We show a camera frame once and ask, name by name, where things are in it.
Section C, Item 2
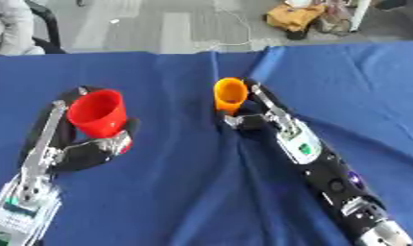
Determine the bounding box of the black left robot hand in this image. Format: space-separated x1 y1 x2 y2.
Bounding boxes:
16 85 143 176

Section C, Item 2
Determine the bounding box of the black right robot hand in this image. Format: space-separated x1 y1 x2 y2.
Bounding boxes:
214 77 301 137

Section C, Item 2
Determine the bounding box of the orange plastic cup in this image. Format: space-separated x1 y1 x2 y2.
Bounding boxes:
211 77 251 116

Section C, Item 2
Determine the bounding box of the red plastic cup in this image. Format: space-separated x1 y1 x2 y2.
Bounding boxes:
65 88 130 139

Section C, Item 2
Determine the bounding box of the yellow bag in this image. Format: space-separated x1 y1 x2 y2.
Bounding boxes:
263 3 328 33

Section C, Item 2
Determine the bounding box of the clear mesh bag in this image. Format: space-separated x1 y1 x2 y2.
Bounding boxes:
315 1 354 35

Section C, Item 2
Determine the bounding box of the black chair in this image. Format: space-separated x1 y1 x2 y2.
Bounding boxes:
23 0 69 55

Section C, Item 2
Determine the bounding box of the person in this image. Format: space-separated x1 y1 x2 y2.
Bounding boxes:
0 0 47 56

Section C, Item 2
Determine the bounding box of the white cable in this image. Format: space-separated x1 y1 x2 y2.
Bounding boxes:
206 4 257 52

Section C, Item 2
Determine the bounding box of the white post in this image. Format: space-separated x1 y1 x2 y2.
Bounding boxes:
348 0 375 33

